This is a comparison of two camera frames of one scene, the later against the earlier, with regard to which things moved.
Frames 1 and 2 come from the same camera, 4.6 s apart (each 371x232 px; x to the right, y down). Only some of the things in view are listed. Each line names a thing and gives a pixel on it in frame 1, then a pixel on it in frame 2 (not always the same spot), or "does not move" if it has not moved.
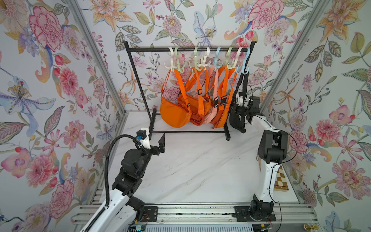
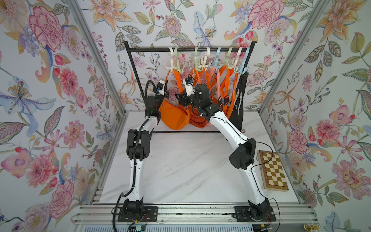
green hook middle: [195, 59] does not move
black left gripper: [162, 147] -> [164, 96]
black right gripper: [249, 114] -> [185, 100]
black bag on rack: [237, 113] does not move
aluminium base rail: [297, 213] does not move
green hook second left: [176, 50] does not move
